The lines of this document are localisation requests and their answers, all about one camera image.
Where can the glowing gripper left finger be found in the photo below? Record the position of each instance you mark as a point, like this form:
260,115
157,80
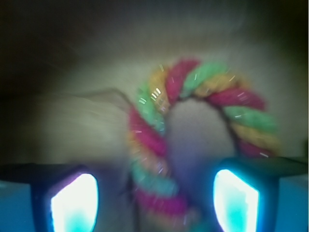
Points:
47,198

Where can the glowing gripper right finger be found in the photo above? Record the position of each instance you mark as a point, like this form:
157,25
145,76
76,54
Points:
262,194

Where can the brown paper bag bin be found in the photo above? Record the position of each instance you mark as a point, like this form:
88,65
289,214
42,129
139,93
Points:
152,95

